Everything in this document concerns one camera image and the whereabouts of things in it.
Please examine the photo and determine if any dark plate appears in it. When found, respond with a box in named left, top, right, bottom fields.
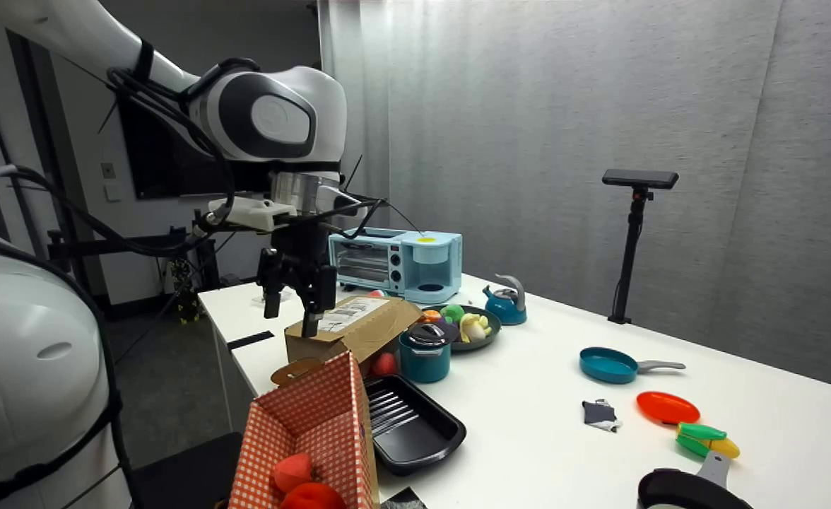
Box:
left=441, top=305, right=499, bottom=354

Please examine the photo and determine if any red toy tomato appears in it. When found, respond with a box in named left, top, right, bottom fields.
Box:
left=370, top=354, right=397, bottom=380

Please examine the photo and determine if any brown cardboard box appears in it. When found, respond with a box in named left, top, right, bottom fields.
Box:
left=272, top=295, right=421, bottom=384

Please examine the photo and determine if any orange toy plate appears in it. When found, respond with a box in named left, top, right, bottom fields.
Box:
left=635, top=390, right=700, bottom=426

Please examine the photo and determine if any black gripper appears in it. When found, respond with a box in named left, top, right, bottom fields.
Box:
left=257, top=220, right=335, bottom=336

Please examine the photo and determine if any red plush toy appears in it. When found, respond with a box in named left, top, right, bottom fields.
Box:
left=272, top=452, right=344, bottom=509

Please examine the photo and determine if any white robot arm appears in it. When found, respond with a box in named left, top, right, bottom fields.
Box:
left=0, top=0, right=346, bottom=336

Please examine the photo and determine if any teal toy frying pan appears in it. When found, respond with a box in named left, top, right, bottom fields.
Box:
left=580, top=347, right=683, bottom=384

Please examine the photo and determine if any red checkered toy basket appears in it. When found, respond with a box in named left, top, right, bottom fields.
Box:
left=228, top=354, right=379, bottom=509

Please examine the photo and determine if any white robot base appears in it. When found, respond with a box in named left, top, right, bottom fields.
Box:
left=0, top=255, right=132, bottom=509

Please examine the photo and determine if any black pan with handle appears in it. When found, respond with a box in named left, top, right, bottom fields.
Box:
left=635, top=452, right=752, bottom=509

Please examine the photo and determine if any teal toy kettle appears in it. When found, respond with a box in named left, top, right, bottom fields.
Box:
left=482, top=275, right=527, bottom=325

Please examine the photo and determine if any glass pot lid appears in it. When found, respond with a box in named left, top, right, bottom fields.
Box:
left=404, top=323, right=457, bottom=347

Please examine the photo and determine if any blue toy toaster oven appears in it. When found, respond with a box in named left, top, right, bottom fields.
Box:
left=327, top=227, right=462, bottom=305

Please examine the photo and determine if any blue pot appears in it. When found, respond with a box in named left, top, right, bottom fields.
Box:
left=397, top=335, right=451, bottom=384

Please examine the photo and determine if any yellow plush banana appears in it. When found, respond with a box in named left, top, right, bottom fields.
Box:
left=461, top=313, right=492, bottom=342

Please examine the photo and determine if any black tray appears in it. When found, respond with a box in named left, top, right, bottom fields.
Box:
left=366, top=376, right=465, bottom=476

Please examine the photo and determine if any green plush vegetable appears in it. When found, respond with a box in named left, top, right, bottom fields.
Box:
left=441, top=305, right=465, bottom=323

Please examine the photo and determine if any black camera stand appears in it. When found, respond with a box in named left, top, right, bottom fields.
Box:
left=601, top=171, right=679, bottom=323

